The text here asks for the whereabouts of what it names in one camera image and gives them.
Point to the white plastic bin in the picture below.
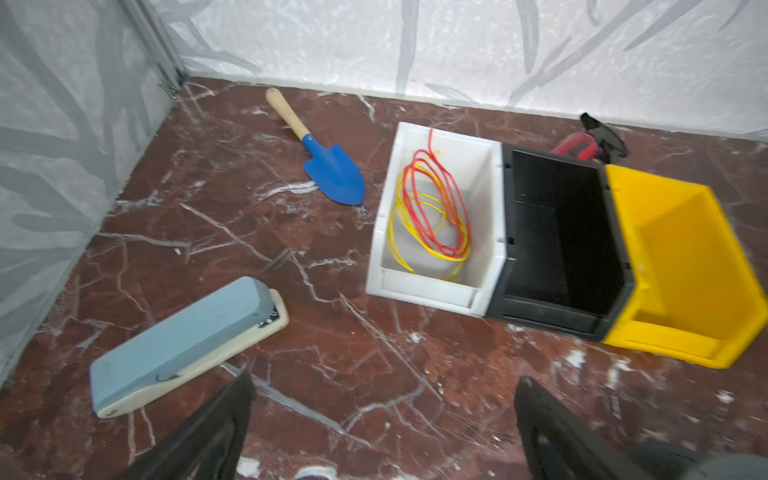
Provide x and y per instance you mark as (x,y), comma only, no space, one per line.
(438,238)

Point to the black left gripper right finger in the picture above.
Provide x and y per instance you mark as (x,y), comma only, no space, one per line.
(558,445)

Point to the blue brush wooden handle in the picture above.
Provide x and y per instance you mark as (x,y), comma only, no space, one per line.
(331,169)

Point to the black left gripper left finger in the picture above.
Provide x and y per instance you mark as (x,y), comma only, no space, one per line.
(208,444)

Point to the black plastic bin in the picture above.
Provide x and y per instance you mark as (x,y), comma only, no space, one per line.
(566,269)

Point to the yellow plastic bin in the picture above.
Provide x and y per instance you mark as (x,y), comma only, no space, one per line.
(696,297)

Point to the aluminium frame profile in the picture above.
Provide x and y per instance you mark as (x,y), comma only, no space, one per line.
(158,44)

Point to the grey perforated cable spool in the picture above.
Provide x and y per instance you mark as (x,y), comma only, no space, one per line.
(664,460)

